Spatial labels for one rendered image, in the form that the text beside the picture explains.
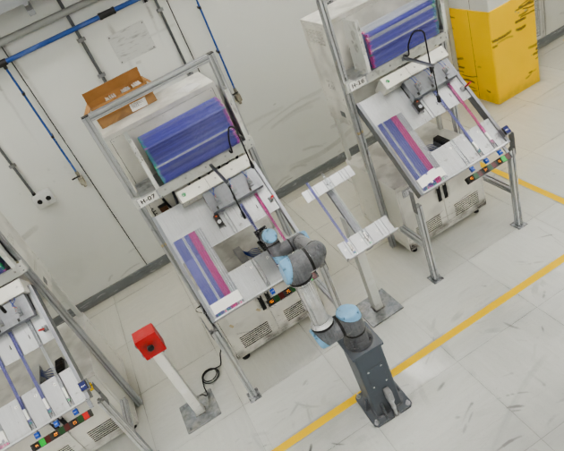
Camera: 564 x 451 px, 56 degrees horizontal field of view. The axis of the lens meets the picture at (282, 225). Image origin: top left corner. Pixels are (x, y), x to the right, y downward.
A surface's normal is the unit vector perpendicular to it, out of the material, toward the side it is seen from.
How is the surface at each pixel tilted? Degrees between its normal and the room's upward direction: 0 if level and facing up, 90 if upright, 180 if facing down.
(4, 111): 90
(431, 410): 0
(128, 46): 90
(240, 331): 90
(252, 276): 44
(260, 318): 90
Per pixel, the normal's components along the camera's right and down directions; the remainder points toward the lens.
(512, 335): -0.34, -0.76
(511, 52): 0.41, 0.41
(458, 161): 0.04, -0.25
